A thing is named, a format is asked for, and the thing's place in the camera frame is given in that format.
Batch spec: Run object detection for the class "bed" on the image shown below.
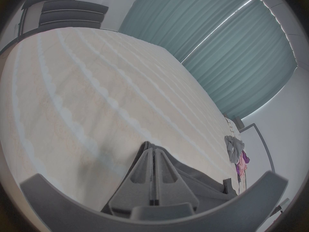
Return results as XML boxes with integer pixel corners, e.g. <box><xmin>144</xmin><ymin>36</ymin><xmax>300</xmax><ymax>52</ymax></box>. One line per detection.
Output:
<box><xmin>0</xmin><ymin>27</ymin><xmax>276</xmax><ymax>202</ymax></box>

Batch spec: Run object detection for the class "pile of clothes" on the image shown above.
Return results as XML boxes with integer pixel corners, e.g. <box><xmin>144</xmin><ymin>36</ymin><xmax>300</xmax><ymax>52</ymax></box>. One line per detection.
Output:
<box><xmin>235</xmin><ymin>150</ymin><xmax>250</xmax><ymax>195</ymax></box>

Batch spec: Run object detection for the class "blue-green curtain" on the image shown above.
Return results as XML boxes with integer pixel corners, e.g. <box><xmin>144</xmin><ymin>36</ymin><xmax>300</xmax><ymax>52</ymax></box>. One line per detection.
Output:
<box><xmin>181</xmin><ymin>0</ymin><xmax>298</xmax><ymax>119</ymax></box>
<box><xmin>118</xmin><ymin>0</ymin><xmax>256</xmax><ymax>63</ymax></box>

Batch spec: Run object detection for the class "grey bedside table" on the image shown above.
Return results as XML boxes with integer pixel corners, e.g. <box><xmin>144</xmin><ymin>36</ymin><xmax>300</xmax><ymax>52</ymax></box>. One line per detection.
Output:
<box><xmin>233</xmin><ymin>115</ymin><xmax>245</xmax><ymax>130</ymax></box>

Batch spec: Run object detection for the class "grey garment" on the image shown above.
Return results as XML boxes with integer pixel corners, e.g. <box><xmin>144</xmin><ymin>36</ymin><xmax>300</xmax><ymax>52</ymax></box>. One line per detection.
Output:
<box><xmin>225</xmin><ymin>135</ymin><xmax>245</xmax><ymax>164</ymax></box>

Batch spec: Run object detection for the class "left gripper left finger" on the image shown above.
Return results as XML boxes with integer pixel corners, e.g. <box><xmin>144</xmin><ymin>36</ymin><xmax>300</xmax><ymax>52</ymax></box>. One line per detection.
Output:
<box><xmin>108</xmin><ymin>147</ymin><xmax>155</xmax><ymax>213</ymax></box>

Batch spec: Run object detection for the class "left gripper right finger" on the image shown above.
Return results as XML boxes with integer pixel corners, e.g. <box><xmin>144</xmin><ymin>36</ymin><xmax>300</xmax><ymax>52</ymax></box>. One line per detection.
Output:
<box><xmin>154</xmin><ymin>148</ymin><xmax>199</xmax><ymax>212</ymax></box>

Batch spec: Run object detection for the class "white printed pillow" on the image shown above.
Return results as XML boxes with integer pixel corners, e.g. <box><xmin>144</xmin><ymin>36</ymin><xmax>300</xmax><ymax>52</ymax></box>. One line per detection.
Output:
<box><xmin>225</xmin><ymin>117</ymin><xmax>240</xmax><ymax>137</ymax></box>

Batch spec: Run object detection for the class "black T-shirt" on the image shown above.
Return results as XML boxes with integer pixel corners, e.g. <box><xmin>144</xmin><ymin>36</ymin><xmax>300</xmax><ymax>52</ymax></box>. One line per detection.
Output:
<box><xmin>100</xmin><ymin>141</ymin><xmax>238</xmax><ymax>213</ymax></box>

